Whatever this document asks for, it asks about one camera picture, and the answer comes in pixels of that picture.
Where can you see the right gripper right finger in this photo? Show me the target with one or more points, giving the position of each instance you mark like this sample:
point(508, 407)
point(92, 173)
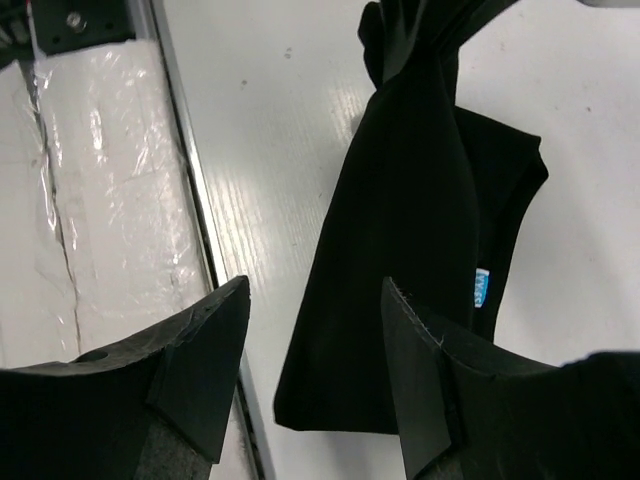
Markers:
point(468, 409)

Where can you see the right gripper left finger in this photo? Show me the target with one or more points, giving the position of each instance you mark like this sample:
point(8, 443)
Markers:
point(154, 405)

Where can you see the black t shirt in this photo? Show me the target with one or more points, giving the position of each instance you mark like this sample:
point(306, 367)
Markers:
point(430, 194)

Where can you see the aluminium table rail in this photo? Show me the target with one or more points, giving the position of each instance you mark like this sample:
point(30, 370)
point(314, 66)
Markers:
point(150, 19)

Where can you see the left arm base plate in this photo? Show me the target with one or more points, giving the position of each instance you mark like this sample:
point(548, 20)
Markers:
point(62, 26)

